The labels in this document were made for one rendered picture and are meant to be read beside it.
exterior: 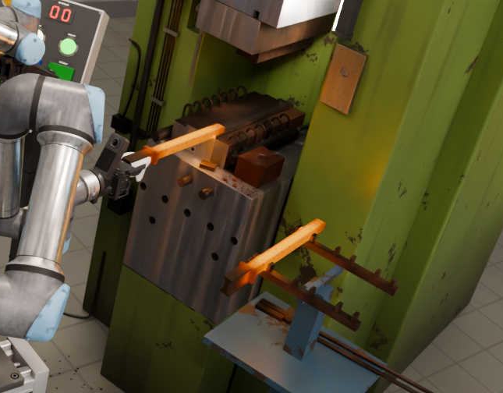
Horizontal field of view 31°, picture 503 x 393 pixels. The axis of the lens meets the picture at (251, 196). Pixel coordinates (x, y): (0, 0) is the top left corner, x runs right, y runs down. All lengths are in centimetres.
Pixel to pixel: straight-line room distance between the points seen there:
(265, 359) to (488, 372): 162
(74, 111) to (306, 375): 91
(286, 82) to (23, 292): 145
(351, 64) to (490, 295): 208
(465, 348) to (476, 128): 131
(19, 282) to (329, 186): 108
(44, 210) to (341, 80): 96
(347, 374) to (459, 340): 156
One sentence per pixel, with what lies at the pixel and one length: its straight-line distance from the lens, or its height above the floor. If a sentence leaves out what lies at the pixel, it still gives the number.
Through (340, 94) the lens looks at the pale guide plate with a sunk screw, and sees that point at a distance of 243.
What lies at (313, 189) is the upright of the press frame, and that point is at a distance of 257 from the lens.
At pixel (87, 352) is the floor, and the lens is 322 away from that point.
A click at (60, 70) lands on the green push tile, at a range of 267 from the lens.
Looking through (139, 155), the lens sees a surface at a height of 102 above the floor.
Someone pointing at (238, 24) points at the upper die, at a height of 133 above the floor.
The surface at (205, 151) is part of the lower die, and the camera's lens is 257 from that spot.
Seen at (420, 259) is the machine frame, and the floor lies 64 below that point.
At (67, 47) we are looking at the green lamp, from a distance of 268.
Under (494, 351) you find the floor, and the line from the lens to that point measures 390.
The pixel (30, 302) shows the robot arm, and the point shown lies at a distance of 174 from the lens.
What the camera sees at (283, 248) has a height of 94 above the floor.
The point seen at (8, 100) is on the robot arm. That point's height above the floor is 128.
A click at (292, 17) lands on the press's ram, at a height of 139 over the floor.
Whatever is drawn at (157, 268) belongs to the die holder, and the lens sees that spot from 275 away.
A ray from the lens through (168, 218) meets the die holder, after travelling 265.
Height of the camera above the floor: 211
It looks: 29 degrees down
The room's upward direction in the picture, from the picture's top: 16 degrees clockwise
